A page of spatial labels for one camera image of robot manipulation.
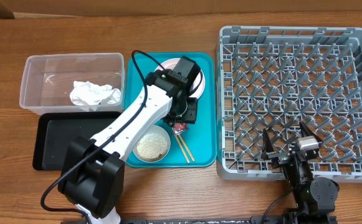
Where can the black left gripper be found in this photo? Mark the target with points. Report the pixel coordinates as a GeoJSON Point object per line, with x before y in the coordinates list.
{"type": "Point", "coordinates": [190, 114]}

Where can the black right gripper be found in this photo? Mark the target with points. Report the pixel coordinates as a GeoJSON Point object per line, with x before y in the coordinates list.
{"type": "Point", "coordinates": [281, 157]}

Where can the red snack wrapper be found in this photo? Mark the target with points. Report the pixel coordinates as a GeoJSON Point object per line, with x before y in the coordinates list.
{"type": "Point", "coordinates": [179, 128]}

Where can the grey bowl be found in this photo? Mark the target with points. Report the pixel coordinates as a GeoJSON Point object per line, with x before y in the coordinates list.
{"type": "Point", "coordinates": [153, 146]}

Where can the white napkin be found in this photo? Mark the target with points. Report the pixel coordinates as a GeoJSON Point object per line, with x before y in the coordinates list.
{"type": "Point", "coordinates": [90, 94]}

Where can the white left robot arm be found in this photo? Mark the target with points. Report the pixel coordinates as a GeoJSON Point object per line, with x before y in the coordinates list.
{"type": "Point", "coordinates": [93, 173]}

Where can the grey dishwasher rack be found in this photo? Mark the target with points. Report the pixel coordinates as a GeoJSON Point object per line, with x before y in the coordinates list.
{"type": "Point", "coordinates": [271, 78]}

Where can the clear plastic waste bin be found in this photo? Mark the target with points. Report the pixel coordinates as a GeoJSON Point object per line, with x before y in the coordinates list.
{"type": "Point", "coordinates": [47, 81]}

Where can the wooden chopstick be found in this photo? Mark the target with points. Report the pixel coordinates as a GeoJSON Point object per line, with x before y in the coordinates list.
{"type": "Point", "coordinates": [188, 151]}
{"type": "Point", "coordinates": [181, 146]}

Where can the teal serving tray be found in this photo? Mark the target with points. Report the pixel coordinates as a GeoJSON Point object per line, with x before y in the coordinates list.
{"type": "Point", "coordinates": [200, 137]}

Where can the pink plate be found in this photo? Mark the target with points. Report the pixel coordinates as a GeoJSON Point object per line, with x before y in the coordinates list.
{"type": "Point", "coordinates": [198, 86]}

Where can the black tray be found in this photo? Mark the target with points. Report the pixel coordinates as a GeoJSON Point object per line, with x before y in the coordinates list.
{"type": "Point", "coordinates": [55, 131]}

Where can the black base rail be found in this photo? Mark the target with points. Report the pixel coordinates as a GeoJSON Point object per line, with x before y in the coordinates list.
{"type": "Point", "coordinates": [251, 220]}

